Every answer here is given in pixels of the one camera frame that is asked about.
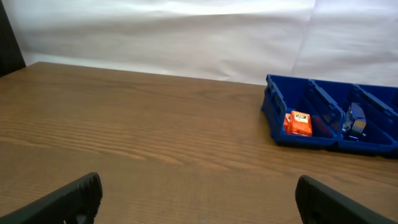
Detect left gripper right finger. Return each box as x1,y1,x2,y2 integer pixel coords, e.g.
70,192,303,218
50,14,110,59
294,174,398,224

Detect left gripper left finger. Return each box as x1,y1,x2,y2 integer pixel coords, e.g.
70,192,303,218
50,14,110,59
0,172,104,224

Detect orange candy box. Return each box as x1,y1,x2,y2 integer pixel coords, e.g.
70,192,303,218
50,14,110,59
289,110,313,138
282,112,293,134

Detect blue candy pack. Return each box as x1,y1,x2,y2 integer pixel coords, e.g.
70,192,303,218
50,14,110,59
341,102,368,140

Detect blue tray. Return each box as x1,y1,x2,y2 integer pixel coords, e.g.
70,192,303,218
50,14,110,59
260,73,398,158

